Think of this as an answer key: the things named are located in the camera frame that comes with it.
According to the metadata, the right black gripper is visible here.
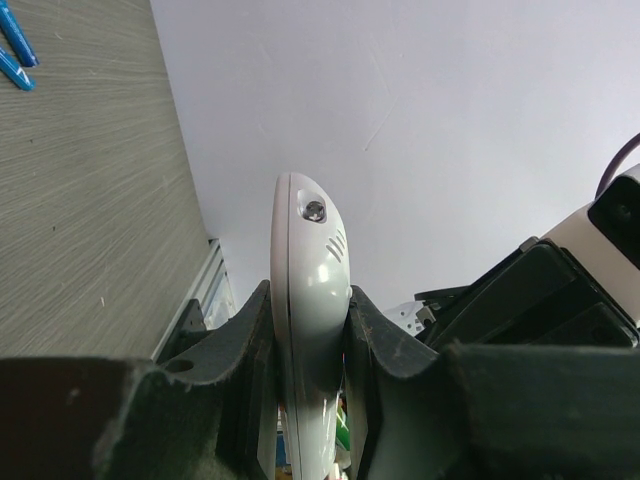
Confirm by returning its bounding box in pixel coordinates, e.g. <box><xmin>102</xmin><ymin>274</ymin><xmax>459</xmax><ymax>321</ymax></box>
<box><xmin>414</xmin><ymin>239</ymin><xmax>639</xmax><ymax>350</ymax></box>

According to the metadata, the green battery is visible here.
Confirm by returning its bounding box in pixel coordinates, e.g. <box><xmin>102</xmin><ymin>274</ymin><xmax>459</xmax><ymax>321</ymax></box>
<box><xmin>336</xmin><ymin>399</ymin><xmax>350</xmax><ymax>451</ymax></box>

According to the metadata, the white remote control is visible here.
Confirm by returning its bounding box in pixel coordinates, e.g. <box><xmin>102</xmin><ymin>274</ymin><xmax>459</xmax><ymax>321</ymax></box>
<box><xmin>270</xmin><ymin>172</ymin><xmax>352</xmax><ymax>479</ymax></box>

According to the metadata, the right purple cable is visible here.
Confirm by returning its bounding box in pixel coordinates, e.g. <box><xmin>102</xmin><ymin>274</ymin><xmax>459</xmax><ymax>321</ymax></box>
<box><xmin>597</xmin><ymin>132</ymin><xmax>640</xmax><ymax>199</ymax></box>

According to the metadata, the blue battery right lower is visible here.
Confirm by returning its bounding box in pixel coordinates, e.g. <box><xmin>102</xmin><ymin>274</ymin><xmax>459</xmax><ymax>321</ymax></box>
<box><xmin>0</xmin><ymin>48</ymin><xmax>36</xmax><ymax>91</ymax></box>

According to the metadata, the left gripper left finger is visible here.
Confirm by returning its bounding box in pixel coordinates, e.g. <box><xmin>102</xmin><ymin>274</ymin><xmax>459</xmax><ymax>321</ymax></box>
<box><xmin>1</xmin><ymin>282</ymin><xmax>277</xmax><ymax>479</ymax></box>

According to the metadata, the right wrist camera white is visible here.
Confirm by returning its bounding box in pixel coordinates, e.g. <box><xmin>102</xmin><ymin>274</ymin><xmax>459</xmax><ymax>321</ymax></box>
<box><xmin>542</xmin><ymin>166</ymin><xmax>639</xmax><ymax>324</ymax></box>

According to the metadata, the blue battery right upper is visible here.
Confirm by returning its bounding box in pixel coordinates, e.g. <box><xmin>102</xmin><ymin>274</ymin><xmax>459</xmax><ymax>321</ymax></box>
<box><xmin>1</xmin><ymin>0</ymin><xmax>40</xmax><ymax>68</ymax></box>

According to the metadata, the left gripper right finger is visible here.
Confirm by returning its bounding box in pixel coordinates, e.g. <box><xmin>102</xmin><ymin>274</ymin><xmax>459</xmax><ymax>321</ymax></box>
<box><xmin>344</xmin><ymin>289</ymin><xmax>639</xmax><ymax>479</ymax></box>

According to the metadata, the blue battery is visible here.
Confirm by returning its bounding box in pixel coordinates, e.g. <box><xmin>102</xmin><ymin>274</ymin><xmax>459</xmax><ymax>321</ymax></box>
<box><xmin>1</xmin><ymin>0</ymin><xmax>40</xmax><ymax>68</ymax></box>
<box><xmin>0</xmin><ymin>48</ymin><xmax>36</xmax><ymax>91</ymax></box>

